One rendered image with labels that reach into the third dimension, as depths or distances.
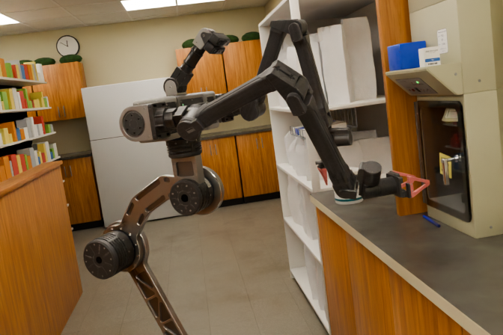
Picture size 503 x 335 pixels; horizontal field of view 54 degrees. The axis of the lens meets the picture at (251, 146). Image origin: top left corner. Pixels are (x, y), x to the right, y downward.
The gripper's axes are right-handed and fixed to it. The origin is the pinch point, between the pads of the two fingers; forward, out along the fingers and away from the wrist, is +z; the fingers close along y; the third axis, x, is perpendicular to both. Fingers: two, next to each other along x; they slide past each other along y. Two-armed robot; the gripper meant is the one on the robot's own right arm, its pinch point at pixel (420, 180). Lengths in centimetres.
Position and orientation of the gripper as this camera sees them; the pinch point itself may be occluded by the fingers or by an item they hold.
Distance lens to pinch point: 169.0
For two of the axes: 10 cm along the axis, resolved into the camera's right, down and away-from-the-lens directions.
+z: 9.8, -1.6, 1.0
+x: 1.5, 9.8, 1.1
